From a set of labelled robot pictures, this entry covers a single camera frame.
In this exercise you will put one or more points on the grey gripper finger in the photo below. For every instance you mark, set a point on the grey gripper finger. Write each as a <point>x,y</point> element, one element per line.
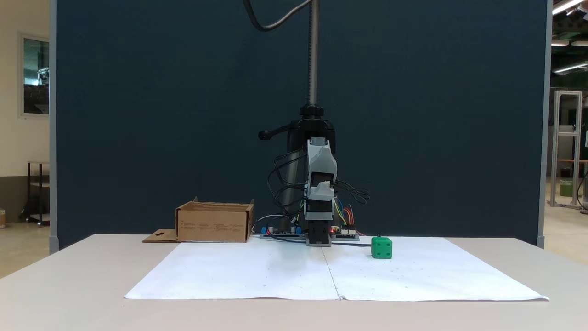
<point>320,191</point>

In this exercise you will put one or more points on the green dice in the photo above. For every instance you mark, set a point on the green dice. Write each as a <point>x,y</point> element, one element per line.
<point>382,248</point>

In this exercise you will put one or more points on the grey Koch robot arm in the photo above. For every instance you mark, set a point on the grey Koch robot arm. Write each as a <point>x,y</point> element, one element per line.
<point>321,156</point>

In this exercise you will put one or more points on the green bin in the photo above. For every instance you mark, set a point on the green bin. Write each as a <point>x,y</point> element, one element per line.
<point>566,188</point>

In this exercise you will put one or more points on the circuit board with red LED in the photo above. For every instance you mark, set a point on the circuit board with red LED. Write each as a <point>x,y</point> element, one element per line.
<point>344,234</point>

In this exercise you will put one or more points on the blue circuit board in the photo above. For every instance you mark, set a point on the blue circuit board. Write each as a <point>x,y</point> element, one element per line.
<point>280,233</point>

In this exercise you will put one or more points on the black table clamp stand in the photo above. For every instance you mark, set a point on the black table clamp stand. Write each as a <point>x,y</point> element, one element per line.
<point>301,131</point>

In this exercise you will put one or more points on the white paper sheet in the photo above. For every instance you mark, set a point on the white paper sheet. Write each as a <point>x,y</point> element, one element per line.
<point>422,276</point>
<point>248,271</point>

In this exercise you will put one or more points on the brown cardboard box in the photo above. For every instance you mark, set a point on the brown cardboard box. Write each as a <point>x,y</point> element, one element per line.
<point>213,225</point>

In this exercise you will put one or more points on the dark blue partition panel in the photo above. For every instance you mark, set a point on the dark blue partition panel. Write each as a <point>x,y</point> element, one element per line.
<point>161,115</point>

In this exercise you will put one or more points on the fluorescent ceiling light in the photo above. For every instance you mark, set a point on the fluorescent ceiling light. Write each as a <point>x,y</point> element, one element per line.
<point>569,68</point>
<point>567,5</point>

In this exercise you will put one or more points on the black shelf cart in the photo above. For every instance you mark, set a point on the black shelf cart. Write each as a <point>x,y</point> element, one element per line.
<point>39,193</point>

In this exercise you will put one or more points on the metal gooseneck camera pole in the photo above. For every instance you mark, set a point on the metal gooseneck camera pole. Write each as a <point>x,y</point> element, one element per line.
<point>313,55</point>

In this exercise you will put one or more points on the aluminium profile frame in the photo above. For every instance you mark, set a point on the aluminium profile frame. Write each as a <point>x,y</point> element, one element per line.
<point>566,147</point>

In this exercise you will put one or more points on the framed wall window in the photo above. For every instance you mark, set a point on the framed wall window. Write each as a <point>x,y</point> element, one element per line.
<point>36,76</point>

